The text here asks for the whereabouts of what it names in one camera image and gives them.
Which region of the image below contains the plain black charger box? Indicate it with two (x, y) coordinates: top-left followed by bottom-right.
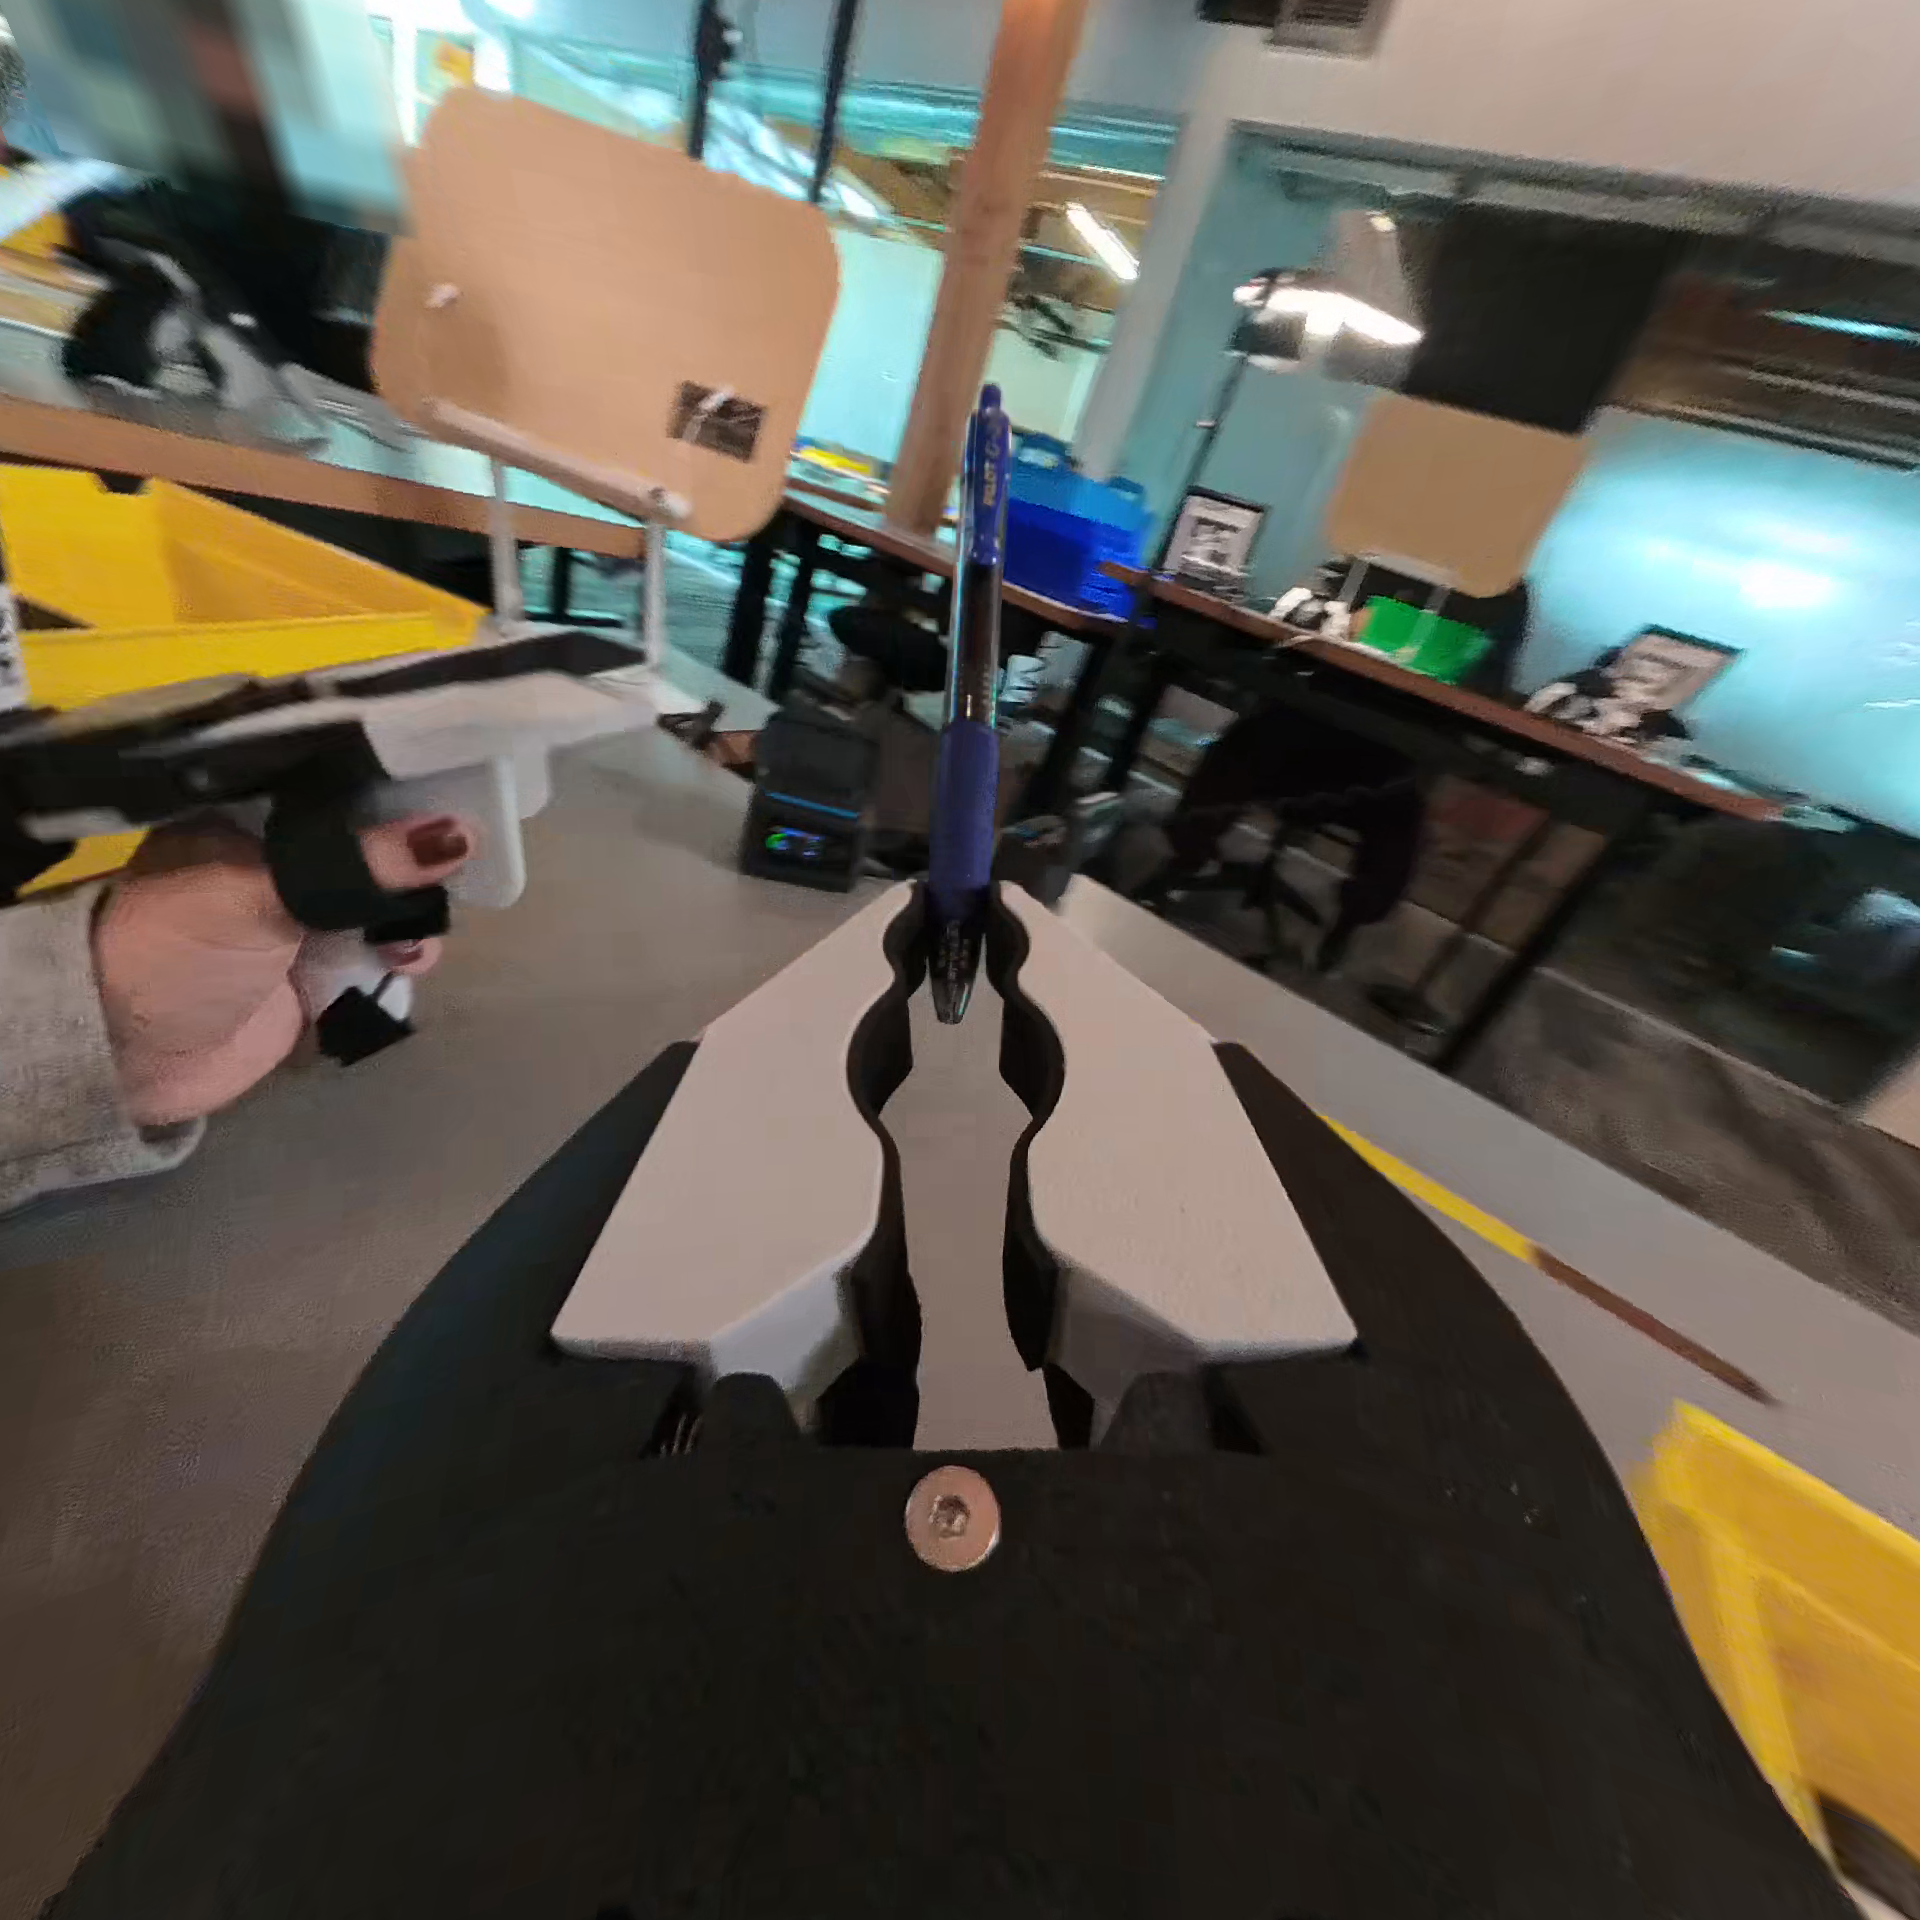
(995, 790), (1130, 904)

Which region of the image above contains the wall vent grille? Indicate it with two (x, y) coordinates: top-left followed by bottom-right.
(1199, 0), (1378, 59)

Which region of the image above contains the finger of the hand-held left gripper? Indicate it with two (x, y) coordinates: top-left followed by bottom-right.
(356, 671), (665, 913)
(305, 630), (650, 720)

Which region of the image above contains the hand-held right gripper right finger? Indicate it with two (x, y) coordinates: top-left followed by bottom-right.
(997, 881), (1360, 1390)

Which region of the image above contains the black and white marker sign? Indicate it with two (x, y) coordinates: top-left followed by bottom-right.
(1586, 623), (1745, 725)
(1159, 487), (1271, 590)

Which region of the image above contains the wooden desk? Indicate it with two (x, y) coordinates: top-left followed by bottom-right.
(1101, 557), (1794, 1073)
(0, 385), (650, 568)
(780, 487), (1143, 781)

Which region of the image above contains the black square panel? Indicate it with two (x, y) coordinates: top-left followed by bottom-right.
(1399, 208), (1680, 441)

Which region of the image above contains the plain wooden post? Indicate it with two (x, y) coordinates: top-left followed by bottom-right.
(882, 0), (1093, 537)

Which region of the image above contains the black stand pole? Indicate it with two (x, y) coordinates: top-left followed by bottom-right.
(810, 0), (869, 208)
(689, 0), (747, 159)

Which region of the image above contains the small black label printer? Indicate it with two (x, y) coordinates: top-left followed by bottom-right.
(736, 701), (882, 894)

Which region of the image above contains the blue pen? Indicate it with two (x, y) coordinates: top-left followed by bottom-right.
(922, 381), (1011, 1025)

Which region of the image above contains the large wooden board stand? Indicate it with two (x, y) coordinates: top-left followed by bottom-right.
(368, 84), (847, 723)

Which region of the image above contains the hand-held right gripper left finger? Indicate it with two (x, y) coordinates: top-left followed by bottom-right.
(552, 881), (923, 1390)

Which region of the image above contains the person's left hand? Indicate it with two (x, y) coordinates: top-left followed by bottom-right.
(89, 809), (479, 1127)

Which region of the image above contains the black office chair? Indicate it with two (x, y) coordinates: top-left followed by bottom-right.
(1161, 703), (1426, 975)

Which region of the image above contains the yellow tape strip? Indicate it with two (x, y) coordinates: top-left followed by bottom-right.
(1316, 1113), (1554, 1268)

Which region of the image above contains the blue storage case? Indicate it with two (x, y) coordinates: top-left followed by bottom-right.
(1002, 431), (1161, 622)

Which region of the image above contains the green bin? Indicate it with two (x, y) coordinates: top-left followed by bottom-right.
(1353, 595), (1499, 685)

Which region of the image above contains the yellow plastic bin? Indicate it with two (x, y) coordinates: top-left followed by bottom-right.
(0, 462), (493, 902)
(1632, 1398), (1920, 1899)

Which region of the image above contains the studio light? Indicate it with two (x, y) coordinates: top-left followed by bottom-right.
(1228, 262), (1425, 358)

